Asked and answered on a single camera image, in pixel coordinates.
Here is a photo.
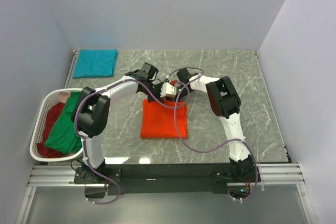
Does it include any orange t-shirt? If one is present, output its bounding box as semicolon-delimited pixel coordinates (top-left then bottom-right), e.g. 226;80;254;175
140;99;187;139

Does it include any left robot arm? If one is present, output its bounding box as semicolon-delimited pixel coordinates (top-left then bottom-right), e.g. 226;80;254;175
71;63;162;183

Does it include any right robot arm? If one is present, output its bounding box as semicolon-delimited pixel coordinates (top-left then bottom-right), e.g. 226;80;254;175
175;68;258;182

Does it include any folded teal t-shirt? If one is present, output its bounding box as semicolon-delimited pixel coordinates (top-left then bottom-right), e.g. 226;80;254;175
72;49;118;78

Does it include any beige garment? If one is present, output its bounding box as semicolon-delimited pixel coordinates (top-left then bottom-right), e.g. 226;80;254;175
58;92;70;103

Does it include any green t-shirt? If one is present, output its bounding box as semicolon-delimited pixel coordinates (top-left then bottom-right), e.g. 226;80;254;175
44;92;82;154

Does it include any white laundry basket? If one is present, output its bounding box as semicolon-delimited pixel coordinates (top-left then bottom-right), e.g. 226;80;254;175
29;88;83;162

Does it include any dark red t-shirt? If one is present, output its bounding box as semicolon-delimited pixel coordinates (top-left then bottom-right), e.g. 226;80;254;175
36;102;65;158

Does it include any black base beam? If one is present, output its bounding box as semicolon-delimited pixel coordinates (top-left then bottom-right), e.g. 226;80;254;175
73;163;262;200

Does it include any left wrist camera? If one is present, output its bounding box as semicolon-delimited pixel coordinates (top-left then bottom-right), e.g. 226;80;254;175
160;82;176;98

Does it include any aluminium frame rail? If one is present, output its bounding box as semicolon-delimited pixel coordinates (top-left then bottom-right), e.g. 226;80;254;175
28;163;305;187

